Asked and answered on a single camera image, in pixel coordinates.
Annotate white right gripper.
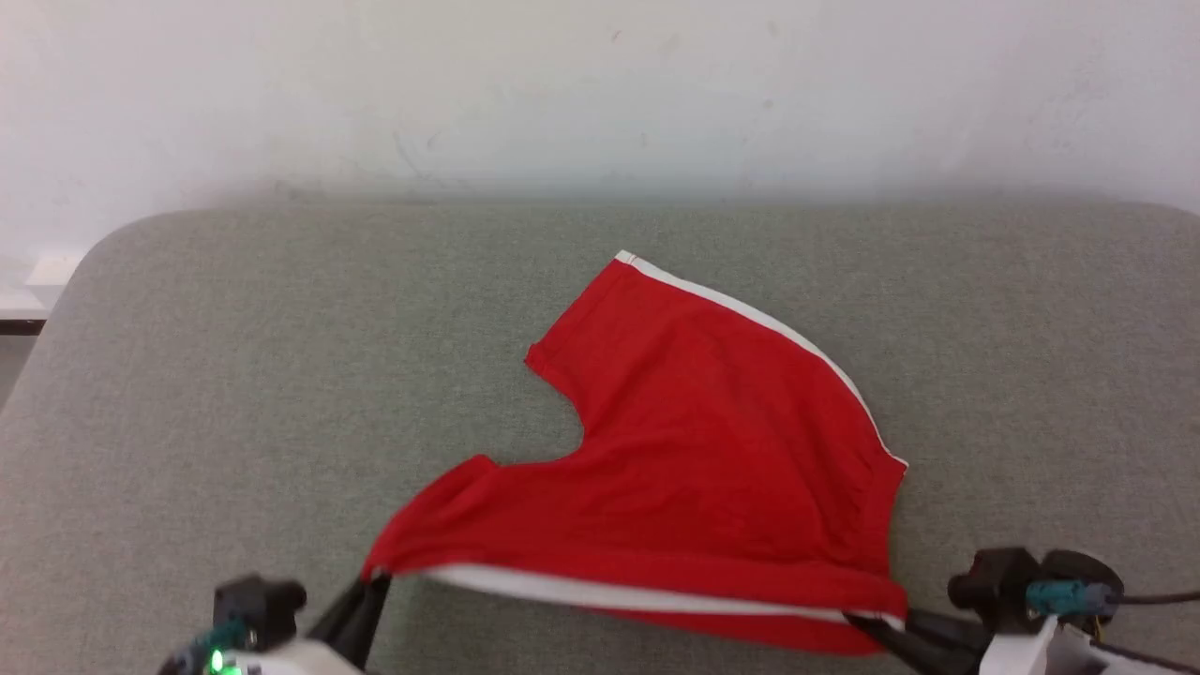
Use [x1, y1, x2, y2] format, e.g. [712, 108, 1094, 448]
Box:
[843, 607, 1200, 675]

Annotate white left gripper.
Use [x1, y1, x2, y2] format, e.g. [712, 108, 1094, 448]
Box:
[223, 572, 394, 675]

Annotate red shorts with white stripes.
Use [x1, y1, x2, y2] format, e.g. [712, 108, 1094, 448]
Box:
[364, 249, 910, 656]

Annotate grey fabric sofa cushion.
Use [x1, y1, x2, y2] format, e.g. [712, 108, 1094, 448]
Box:
[0, 199, 1200, 675]

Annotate right cable with teal connector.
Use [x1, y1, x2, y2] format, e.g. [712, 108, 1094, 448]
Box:
[1025, 579, 1200, 620]

